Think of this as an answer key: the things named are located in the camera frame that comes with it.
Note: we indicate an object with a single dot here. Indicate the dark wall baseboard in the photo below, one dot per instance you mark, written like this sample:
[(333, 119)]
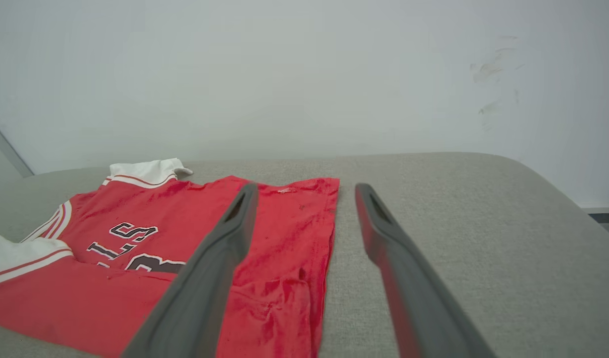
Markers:
[(605, 217)]

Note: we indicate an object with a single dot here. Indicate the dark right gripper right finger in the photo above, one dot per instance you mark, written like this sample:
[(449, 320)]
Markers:
[(413, 298)]

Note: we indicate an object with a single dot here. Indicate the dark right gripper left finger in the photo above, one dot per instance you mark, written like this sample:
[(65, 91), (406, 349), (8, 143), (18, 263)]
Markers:
[(200, 288)]

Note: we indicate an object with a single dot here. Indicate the red white basketball jersey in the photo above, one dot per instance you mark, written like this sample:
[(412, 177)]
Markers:
[(110, 303)]

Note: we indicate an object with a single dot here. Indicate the grey frame bar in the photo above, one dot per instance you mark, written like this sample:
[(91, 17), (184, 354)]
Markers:
[(8, 149)]

